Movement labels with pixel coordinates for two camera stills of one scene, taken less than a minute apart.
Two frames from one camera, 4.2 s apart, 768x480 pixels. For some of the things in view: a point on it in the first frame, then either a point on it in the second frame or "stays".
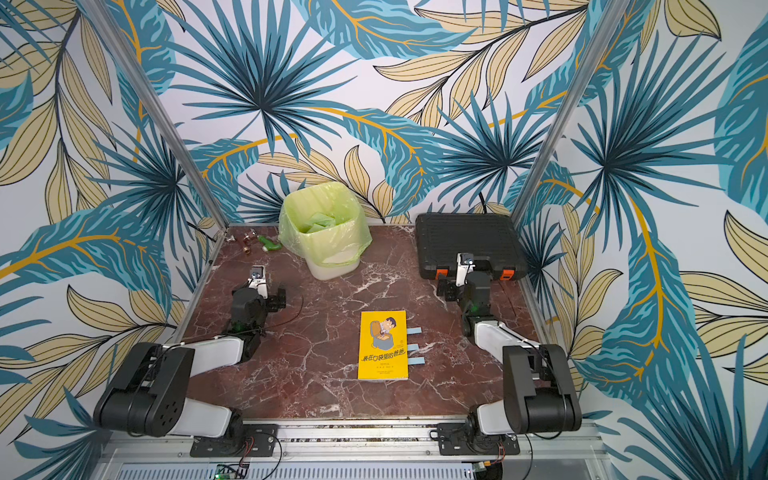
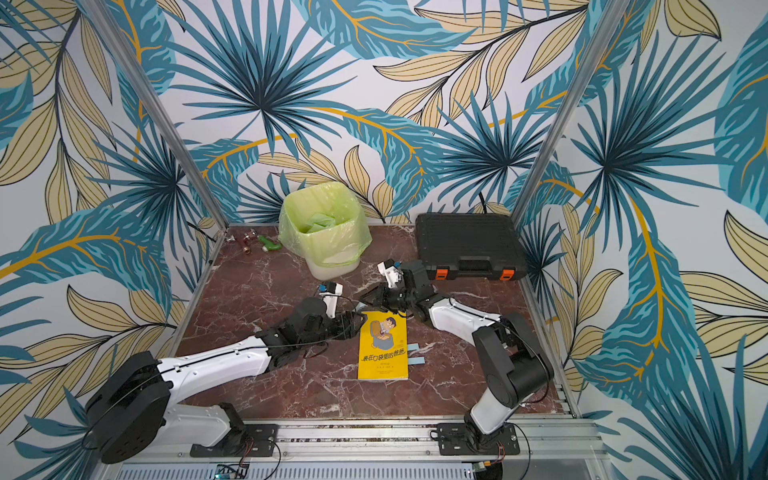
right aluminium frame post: x=545 y=165 stays
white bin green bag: x=324 y=224 stays
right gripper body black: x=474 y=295 → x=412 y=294
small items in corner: x=268 y=245 stays
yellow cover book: x=383 y=345 stays
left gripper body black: x=268 y=305 → x=327 y=332
